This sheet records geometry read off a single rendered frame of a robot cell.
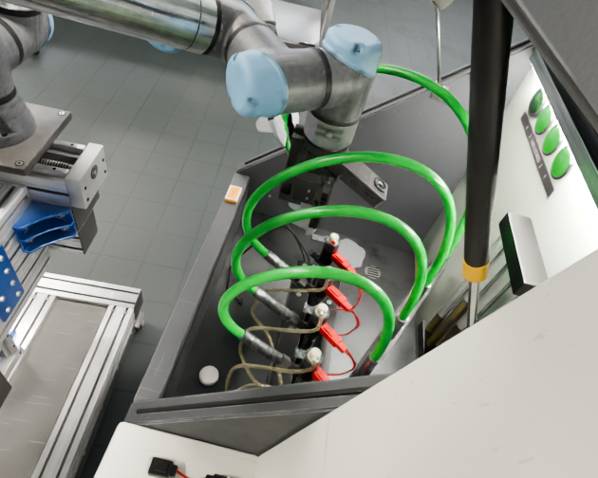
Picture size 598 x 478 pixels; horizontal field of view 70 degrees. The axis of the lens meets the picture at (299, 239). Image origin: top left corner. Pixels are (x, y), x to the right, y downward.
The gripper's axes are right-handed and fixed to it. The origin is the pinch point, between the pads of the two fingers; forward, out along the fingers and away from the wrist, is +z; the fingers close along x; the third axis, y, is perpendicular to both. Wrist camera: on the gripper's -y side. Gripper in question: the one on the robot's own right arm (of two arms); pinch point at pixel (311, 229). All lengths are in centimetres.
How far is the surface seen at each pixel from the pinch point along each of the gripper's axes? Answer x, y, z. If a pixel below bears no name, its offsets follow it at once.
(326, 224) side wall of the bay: -31.0, -5.4, 27.9
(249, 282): 24.5, 7.1, -13.3
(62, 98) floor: -167, 164, 113
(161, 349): 21.2, 20.6, 17.9
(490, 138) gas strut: 33, -6, -45
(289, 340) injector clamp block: 14.7, -1.4, 15.0
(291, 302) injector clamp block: 6.2, -0.1, 15.0
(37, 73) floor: -185, 191, 113
